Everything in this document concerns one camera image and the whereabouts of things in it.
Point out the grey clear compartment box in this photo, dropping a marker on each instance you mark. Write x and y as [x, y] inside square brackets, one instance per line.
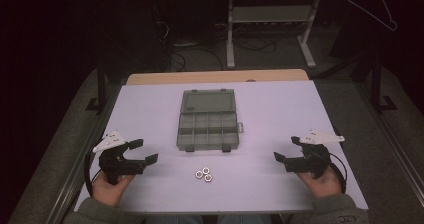
[207, 124]

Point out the black metal stand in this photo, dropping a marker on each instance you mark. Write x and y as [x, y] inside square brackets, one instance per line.
[377, 87]
[101, 90]

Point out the person's right hand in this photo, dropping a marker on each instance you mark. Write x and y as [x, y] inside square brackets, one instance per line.
[325, 185]

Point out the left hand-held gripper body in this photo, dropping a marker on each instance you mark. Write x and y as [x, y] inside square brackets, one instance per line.
[115, 162]

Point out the silver hex nut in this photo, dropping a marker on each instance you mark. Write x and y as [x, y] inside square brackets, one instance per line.
[199, 174]
[206, 170]
[208, 178]

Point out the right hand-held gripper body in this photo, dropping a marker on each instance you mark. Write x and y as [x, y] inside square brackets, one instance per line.
[315, 157]

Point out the white metal frame desk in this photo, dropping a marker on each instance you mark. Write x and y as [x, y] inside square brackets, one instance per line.
[270, 14]

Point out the person's left hand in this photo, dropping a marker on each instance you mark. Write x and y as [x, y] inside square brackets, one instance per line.
[108, 192]

